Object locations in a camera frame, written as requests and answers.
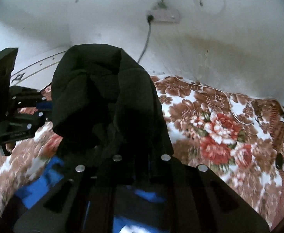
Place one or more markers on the floral bed blanket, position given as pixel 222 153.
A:
pixel 241 139

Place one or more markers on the white headboard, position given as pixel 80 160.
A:
pixel 37 72

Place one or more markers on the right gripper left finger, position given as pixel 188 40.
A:
pixel 83 201

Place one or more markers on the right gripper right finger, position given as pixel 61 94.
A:
pixel 191 200

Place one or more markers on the white power strip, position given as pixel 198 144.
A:
pixel 164 15

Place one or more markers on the blue black hooded jacket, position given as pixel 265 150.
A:
pixel 105 104

